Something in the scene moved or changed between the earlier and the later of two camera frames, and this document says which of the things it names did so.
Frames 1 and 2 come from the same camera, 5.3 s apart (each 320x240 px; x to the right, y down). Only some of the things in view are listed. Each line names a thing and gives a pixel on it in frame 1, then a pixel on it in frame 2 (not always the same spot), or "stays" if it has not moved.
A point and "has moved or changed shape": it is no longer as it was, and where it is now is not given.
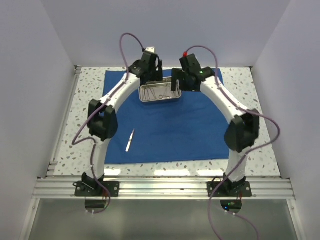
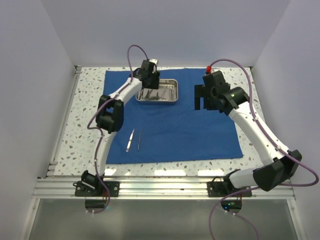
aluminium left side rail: x=65 y=122 stays
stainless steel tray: x=158 y=91 stays
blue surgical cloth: x=192 y=128 stays
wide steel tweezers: x=130 y=140 stays
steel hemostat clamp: x=165 y=97 has moved or changed shape
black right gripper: x=178 y=73 to x=201 y=92
